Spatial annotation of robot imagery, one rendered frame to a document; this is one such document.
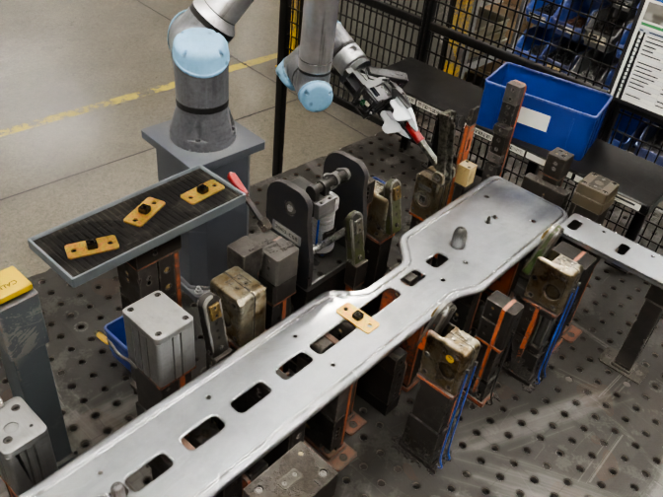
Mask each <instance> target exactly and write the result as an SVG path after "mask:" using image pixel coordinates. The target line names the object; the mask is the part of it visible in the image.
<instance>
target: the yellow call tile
mask: <svg viewBox="0 0 663 497"><path fill-rule="evenodd" d="M32 289H33V284H32V283H31V282H30V281H29V280H28V279H27V278H26V277H25V276H24V275H23V274H22V273H21V272H19V271H18V270H17V269H16V268H15V267H14V266H10V267H8V268H6V269H4V270H2V271H0V305H1V304H3V303H5V302H7V301H9V300H12V299H14V298H16V297H18V296H20V295H22V294H24V293H26V292H28V291H30V290H32Z"/></svg>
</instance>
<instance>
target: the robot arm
mask: <svg viewBox="0 0 663 497"><path fill-rule="evenodd" d="M253 2H254V0H194V1H193V2H192V3H191V4H190V6H189V7H188V8H187V9H186V10H183V11H181V12H179V13H177V14H176V15H175V16H174V17H173V19H172V21H171V23H170V25H169V29H168V46H169V49H170V52H171V56H172V61H173V66H174V74H175V90H176V108H175V111H174V115H173V118H172V121H171V124H170V138H171V141H172V142H173V143H174V144H175V145H176V146H178V147H180V148H182V149H184V150H187V151H190V152H197V153H210V152H217V151H221V150H223V149H226V148H228V147H230V146H231V145H232V144H233V143H234V142H235V140H236V137H237V128H236V124H235V121H234V118H233V116H232V113H231V111H230V108H229V60H230V52H229V48H228V43H229V42H230V41H231V40H232V38H233V37H234V36H235V24H236V23H237V22H238V20H239V19H240V18H241V17H242V15H243V14H244V13H245V12H246V10H247V9H248V8H249V7H250V5H251V4H252V3H253ZM338 6H339V0H304V7H303V18H302V29H301V40H300V45H298V46H297V47H296V48H295V49H294V50H293V51H292V52H291V53H290V54H289V55H288V56H286V57H284V58H283V60H282V61H281V62H280V64H279V65H278V66H277V67H276V69H275V72H276V74H277V76H278V77H279V79H280V80H281V81H282V83H283V84H284V85H285V86H286V87H287V88H288V89H290V90H291V91H296V93H297V95H298V99H299V101H300V103H302V105H303V107H304V108H305V109H307V110H309V111H312V112H319V111H322V110H324V109H326V108H327V107H329V105H330V104H331V103H332V87H331V85H330V78H331V70H332V65H333V66H334V68H335V69H336V70H337V71H338V73H339V74H340V75H341V77H340V78H339V79H338V80H339V81H340V82H341V83H342V85H343V86H344V87H345V88H346V90H347V91H348V92H349V93H350V95H351V96H353V100H352V102H351V104H352V105H353V106H354V107H355V109H356V110H357V111H358V112H359V114H360V115H361V116H362V117H363V119H365V118H367V117H369V116H370V114H371V115H373V114H375V113H378V115H379V116H380V117H381V118H382V119H383V120H384V124H383V126H382V129H383V131H384V132H385V133H387V134H389V133H396V132H398V133H400V134H401V135H402V136H404V137H406V138H411V135H410V134H409V133H408V131H407V130H406V128H405V123H404V121H405V120H407V121H408V123H409V125H410V126H411V127H412V129H413V130H414V131H415V132H416V131H417V130H418V128H417V124H416V120H415V116H414V113H413V110H412V108H411V104H410V102H409V100H408V98H407V96H406V94H405V92H404V90H403V87H404V86H405V85H406V83H407V82H408V79H407V74H406V73H405V72H399V71H394V70H389V69H383V68H378V67H373V66H370V63H371V62H370V61H369V59H368V58H367V57H366V55H365V53H364V52H363V51H362V50H361V49H360V47H359V46H358V45H357V44H356V42H355V41H354V40H353V38H352V37H351V36H350V35H349V33H348V32H347V31H346V29H345V28H344V27H343V26H342V24H341V22H339V21H338V19H337V14H338ZM359 105H360V106H361V107H362V108H363V111H364V112H366V113H364V114H362V113H361V112H360V110H359V109H358V108H357V106H359ZM388 107H392V108H393V109H388ZM368 112H369V113H370V114H369V113H368Z"/></svg>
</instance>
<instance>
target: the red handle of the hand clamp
mask: <svg viewBox="0 0 663 497"><path fill-rule="evenodd" d="M405 128H406V130H407V131H408V133H409V134H410V135H411V137H412V138H413V140H414V141H415V142H416V144H418V145H419V147H420V148H421V150H422V151H423V152H424V154H425V155H426V157H427V158H428V160H429V161H430V162H431V164H432V165H433V167H434V168H435V169H436V168H437V157H436V155H435V154H434V153H433V151H432V150H431V148H430V147H429V146H428V144H427V143H426V141H425V140H424V137H423V136H422V134H421V133H420V132H419V130H417V131H416V132H415V131H414V130H413V129H412V127H411V126H410V125H409V123H408V122H407V123H406V127H405Z"/></svg>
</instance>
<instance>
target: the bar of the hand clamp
mask: <svg viewBox="0 0 663 497"><path fill-rule="evenodd" d="M437 117H438V118H439V119H440V121H439V137H438V152H437V168H436V172H440V173H442V174H443V175H444V176H445V175H446V171H447V172H448V175H447V176H446V177H445V179H446V180H451V179H452V169H453V156H454V143H455V131H456V127H457V128H462V127H463V126H464V124H465V121H466V120H465V117H464V116H463V115H459V116H458V117H457V112H456V111H454V110H452V109H447V110H445V111H443V112H441V113H438V114H437ZM445 179H444V183H443V184H445ZM443 184H442V185H443Z"/></svg>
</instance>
